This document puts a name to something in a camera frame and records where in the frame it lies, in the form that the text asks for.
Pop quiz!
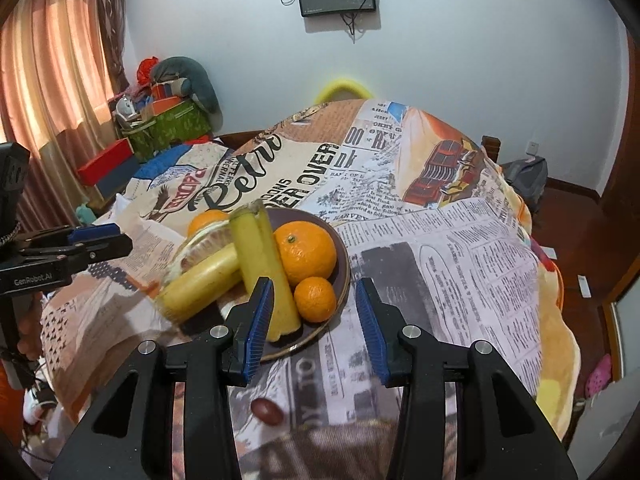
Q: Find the purple ceramic plate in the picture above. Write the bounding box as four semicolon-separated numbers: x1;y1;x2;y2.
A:
179;206;353;363

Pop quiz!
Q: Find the grey backpack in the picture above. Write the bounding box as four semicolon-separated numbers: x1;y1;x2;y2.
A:
502;155;548;214

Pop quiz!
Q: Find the medium orange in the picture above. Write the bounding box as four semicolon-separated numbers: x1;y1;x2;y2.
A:
186;209;229;236

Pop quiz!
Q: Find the pomelo segment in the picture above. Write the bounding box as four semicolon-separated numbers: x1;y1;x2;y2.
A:
160;220;232;286

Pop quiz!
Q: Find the grey plush toy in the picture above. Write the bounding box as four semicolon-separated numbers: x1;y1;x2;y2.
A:
151;56;219;115

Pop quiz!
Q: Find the green storage box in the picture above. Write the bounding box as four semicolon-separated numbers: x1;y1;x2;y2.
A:
122;100;212;162

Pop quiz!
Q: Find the large orange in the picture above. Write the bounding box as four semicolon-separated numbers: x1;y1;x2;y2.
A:
273;221;337;286

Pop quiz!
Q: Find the red and blue box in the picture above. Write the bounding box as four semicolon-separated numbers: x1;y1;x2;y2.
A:
77;139;140;200

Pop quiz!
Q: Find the orange striped curtain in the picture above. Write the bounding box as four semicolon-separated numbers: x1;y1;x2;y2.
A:
1;0;117;231

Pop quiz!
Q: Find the yellow banana front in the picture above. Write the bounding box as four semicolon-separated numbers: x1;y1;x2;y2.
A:
155;243;241;324

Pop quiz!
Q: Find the red plush toy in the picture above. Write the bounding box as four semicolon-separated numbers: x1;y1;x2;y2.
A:
136;56;160;86

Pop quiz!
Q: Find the dark red grape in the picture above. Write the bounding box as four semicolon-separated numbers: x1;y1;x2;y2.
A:
250;398;284;427

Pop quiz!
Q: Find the yellow-green banana back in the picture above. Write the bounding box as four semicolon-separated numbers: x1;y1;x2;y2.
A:
229;200;302;344

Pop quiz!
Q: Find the newspaper print blanket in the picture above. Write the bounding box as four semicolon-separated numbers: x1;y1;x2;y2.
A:
42;100;576;479

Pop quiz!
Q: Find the small orange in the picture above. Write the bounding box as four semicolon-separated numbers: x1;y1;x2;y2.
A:
294;276;337;324

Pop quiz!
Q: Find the pink slipper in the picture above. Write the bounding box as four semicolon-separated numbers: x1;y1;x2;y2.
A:
585;353;613;399

